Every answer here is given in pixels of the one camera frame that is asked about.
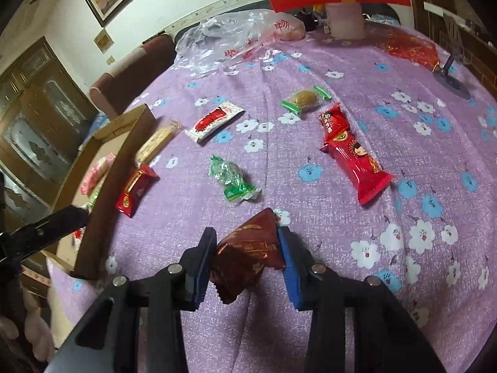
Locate sweet green white candy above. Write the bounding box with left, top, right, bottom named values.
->
left=87, top=188, right=100, bottom=212

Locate pink snack packet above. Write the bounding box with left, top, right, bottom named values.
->
left=80, top=152, right=116, bottom=196

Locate red brown foil snack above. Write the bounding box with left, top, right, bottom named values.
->
left=116, top=164, right=158, bottom=218

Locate dark brown foil snack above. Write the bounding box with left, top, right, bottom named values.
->
left=211, top=208, right=285, bottom=304

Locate red cartoon face snack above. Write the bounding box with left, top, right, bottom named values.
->
left=321, top=129, right=393, bottom=205

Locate yellow biscuit clear pack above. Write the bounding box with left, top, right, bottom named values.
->
left=135, top=120, right=182, bottom=167

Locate green clear candy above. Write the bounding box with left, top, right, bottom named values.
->
left=209, top=156, right=261, bottom=205

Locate small red candy packet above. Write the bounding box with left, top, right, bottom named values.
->
left=319, top=103, right=349, bottom=143

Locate white red snack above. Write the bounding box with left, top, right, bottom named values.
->
left=185, top=101, right=244, bottom=143

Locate green ended pastry pack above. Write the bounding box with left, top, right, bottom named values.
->
left=280, top=85, right=333, bottom=116

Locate cardboard tray box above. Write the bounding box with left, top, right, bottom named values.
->
left=45, top=104, right=157, bottom=280

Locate wooden glass cabinet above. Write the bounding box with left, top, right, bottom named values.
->
left=1, top=38, right=98, bottom=231

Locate purple floral tablecloth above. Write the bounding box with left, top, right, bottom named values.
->
left=46, top=21, right=497, bottom=373

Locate brown armchair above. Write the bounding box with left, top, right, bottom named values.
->
left=89, top=33, right=176, bottom=120

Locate small black stand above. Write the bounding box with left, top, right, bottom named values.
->
left=433, top=51, right=471, bottom=100

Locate red foil bag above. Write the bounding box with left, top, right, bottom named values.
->
left=376, top=30, right=440, bottom=71

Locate clear plastic bag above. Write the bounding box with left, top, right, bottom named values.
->
left=174, top=8, right=306, bottom=76

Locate white cylindrical container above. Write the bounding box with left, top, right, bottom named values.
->
left=324, top=2, right=365, bottom=40

